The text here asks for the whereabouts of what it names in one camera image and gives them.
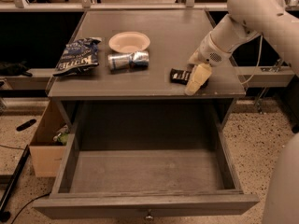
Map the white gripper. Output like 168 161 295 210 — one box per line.
185 32 232 95

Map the black rxbar chocolate wrapper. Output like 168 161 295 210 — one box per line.
169 68 209 89

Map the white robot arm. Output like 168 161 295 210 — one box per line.
185 0 299 224

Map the open grey top drawer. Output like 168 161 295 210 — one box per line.
34 101 259 219

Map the grey wooden cabinet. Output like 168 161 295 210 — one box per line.
45 8 248 133

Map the crushed silver blue can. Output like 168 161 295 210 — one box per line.
107 50 150 71

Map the beige paper bowl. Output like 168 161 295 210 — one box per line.
108 32 150 53

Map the blue kettle chips bag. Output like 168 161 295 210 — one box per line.
53 37 102 77

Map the green bottle in box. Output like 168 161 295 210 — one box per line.
53 125 69 146

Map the cardboard box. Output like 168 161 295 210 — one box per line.
29 102 66 177

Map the black marker on floor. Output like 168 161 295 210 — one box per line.
16 119 36 132

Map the black cloth on ledge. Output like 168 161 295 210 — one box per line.
0 61 33 77

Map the black bar on floor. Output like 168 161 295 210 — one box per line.
0 146 30 224

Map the white cable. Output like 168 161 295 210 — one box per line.
239 35 264 86

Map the black floor cable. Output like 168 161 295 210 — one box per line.
9 192 51 224

